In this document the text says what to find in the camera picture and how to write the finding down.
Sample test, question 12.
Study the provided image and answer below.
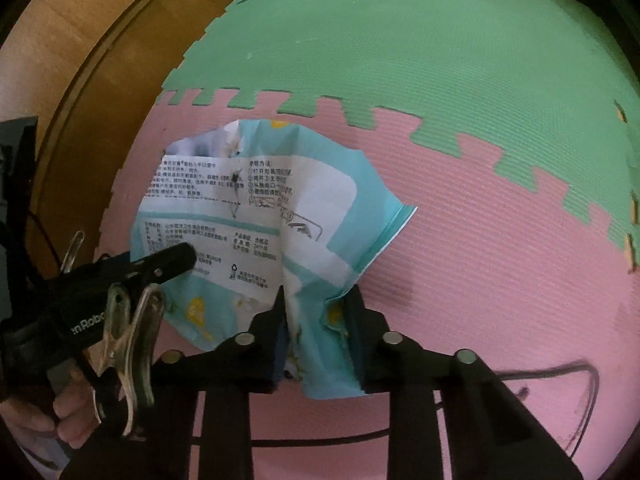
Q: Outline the green foam mat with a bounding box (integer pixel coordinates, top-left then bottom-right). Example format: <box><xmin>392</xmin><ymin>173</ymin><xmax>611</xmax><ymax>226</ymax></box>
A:
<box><xmin>161</xmin><ymin>0</ymin><xmax>640</xmax><ymax>273</ymax></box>

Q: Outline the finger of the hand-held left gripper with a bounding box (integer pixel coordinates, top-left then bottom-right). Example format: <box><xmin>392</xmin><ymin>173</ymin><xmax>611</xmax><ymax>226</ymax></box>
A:
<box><xmin>126</xmin><ymin>241</ymin><xmax>198</xmax><ymax>284</ymax></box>

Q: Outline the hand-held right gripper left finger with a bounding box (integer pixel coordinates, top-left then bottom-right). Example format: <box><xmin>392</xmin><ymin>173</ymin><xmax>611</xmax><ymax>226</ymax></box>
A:
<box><xmin>60</xmin><ymin>284</ymin><xmax>290</xmax><ymax>480</ymax></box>

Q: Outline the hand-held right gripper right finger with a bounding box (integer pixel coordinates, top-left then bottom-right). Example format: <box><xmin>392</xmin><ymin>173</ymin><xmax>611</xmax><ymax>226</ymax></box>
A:
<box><xmin>344</xmin><ymin>286</ymin><xmax>585</xmax><ymax>480</ymax></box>

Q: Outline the thin black wire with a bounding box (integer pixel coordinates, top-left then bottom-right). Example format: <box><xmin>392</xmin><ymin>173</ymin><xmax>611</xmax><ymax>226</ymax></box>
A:
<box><xmin>250</xmin><ymin>359</ymin><xmax>602</xmax><ymax>461</ymax></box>

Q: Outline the wooden wardrobe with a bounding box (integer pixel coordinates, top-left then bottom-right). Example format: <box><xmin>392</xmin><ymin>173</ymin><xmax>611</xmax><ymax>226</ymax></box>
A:
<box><xmin>0</xmin><ymin>0</ymin><xmax>288</xmax><ymax>286</ymax></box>

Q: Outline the metal spring clip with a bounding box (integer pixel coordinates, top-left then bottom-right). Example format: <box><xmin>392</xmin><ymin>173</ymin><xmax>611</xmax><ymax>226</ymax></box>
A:
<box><xmin>61</xmin><ymin>230</ymin><xmax>87</xmax><ymax>275</ymax></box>
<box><xmin>94</xmin><ymin>282</ymin><xmax>166</xmax><ymax>437</ymax></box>

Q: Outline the person's left hand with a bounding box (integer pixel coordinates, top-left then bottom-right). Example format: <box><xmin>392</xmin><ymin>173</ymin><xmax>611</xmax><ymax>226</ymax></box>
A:
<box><xmin>0</xmin><ymin>377</ymin><xmax>103</xmax><ymax>451</ymax></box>

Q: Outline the teal wipes packet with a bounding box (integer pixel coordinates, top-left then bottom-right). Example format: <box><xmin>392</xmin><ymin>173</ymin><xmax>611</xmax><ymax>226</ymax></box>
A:
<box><xmin>129</xmin><ymin>118</ymin><xmax>419</xmax><ymax>402</ymax></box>

